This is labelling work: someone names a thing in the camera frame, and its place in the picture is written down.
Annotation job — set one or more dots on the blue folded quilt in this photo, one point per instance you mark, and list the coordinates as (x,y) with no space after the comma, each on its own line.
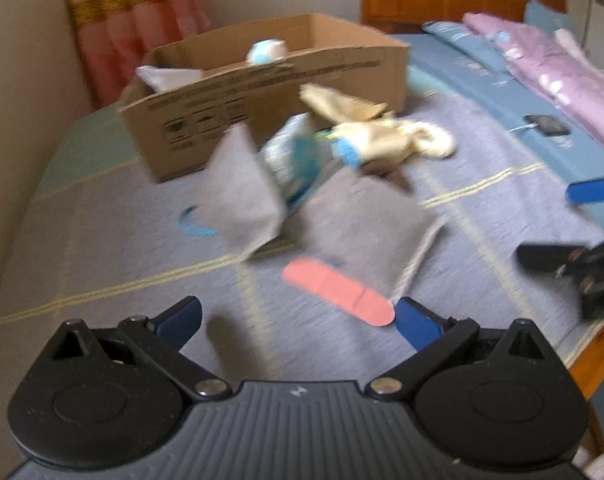
(481,55)

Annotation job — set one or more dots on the plain grey sachet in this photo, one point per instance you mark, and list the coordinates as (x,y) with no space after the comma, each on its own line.
(242,195)

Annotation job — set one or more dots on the blue and white ball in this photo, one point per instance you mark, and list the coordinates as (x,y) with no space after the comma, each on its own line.
(264,52)

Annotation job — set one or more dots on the wooden bed frame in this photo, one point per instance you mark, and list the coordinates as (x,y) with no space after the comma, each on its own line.
(594,360)

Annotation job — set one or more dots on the black phone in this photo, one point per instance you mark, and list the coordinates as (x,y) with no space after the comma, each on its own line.
(549,125)

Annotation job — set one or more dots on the beige cloth pouch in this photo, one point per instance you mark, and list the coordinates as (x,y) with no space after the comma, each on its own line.
(332,100)

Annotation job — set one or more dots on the cream knitted cloth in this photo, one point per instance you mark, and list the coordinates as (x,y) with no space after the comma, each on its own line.
(396,140)

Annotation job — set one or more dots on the pink bandage-shaped pad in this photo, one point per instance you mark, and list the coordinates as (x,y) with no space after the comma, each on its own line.
(332,285)

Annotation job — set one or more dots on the grey sachet with lace edge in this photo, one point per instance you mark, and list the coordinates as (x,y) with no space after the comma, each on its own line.
(362,225)

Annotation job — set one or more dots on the brown cardboard box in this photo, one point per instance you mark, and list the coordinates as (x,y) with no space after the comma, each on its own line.
(192,120)

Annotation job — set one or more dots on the blue pillow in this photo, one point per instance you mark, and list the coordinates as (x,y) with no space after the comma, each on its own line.
(546,15)

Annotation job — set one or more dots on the pink curtain with gold band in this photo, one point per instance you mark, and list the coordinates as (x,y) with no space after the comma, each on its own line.
(127,35)

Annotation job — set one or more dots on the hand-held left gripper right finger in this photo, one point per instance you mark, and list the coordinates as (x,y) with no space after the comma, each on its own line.
(416,325)

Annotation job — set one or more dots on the white cloth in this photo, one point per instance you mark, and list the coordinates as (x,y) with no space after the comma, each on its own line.
(167,77)

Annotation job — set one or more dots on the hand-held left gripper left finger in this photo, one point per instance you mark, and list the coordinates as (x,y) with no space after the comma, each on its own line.
(182,317)

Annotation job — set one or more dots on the pink floral pillow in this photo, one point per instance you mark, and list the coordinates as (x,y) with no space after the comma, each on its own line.
(546,60)

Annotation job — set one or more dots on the patterned sachet with blue tassel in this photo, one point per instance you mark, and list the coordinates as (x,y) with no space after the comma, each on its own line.
(287,155)

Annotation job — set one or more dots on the grey plaid bed sheet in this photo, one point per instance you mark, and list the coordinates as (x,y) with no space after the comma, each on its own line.
(132,240)

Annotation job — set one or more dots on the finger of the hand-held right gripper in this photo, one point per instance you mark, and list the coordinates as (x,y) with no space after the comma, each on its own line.
(546,257)
(591,191)

